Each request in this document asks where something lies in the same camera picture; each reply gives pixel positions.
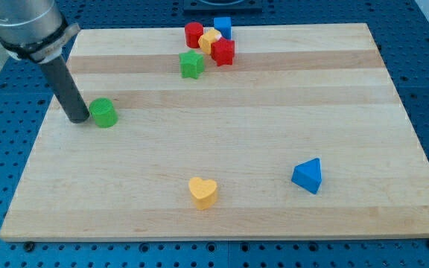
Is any green cylinder block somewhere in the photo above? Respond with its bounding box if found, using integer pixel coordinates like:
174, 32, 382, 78
89, 98, 118, 128

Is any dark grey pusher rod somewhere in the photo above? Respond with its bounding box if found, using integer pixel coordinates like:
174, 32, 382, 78
39, 55, 89, 124

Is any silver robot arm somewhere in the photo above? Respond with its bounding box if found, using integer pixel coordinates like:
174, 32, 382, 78
0, 0, 80, 64

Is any yellow heart block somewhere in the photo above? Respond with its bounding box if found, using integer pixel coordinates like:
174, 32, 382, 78
188, 177, 218, 210

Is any green star block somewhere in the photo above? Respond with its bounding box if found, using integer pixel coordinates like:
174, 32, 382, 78
179, 50, 205, 79

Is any red star block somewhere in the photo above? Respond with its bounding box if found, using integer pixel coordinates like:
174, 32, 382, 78
211, 37, 235, 66

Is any wooden board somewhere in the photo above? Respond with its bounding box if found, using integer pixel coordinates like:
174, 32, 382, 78
0, 23, 429, 242

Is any yellow hexagon block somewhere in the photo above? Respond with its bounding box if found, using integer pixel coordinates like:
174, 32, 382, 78
198, 28, 222, 55

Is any blue triangle block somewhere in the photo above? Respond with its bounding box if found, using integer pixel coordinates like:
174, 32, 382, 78
291, 158, 322, 194

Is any red cylinder block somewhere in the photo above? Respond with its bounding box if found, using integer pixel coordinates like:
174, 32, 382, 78
184, 22, 204, 48

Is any blue cube block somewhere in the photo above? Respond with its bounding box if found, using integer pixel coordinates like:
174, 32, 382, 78
213, 17, 232, 39

